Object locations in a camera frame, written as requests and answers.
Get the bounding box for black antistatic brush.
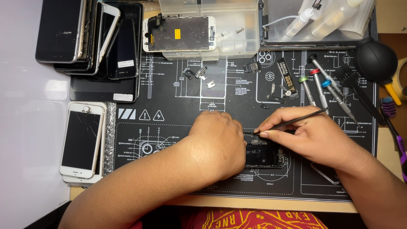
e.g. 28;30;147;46
333;64;387;126

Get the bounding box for red capped screwdriver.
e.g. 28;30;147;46
309;68;330;115

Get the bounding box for black rubber dust blower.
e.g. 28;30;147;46
354;36;402;106

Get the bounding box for green capped screwdriver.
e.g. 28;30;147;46
298;75;317;107

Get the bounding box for black capped screwdriver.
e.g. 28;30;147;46
307;54;346;97

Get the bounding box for large clear plastic bottle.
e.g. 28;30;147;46
310;0;366;39

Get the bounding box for bubble wrap strip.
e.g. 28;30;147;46
103;102;117;176

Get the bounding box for beige tape roll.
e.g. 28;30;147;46
390;57;407;103

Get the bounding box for purple black toothbrush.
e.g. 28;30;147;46
379;97;407;184

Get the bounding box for person's right hand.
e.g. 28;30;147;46
254;106;360;171

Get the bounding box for pile of dark smartphones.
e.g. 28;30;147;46
35;0;144;103

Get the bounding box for black phone body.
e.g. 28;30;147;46
243;132;287;169

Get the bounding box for white phone screen assembly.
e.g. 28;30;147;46
142;15;217;53

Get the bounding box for blue capped screwdriver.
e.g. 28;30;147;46
320;80;362;128

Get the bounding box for small clear squeeze bottle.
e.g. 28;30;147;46
284;7;315;38

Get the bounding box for white phone with cracked screen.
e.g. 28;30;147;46
59;102;105;179

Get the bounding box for red printed shirt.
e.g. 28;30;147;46
181;208;329;229

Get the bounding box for black tweezers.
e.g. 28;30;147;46
243;107;330;135

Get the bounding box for clear plastic compartment box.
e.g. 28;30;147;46
158;0;262;61

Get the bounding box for person's left hand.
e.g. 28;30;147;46
188;110;248;186

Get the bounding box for black printed repair mat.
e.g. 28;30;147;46
113;48;379;203

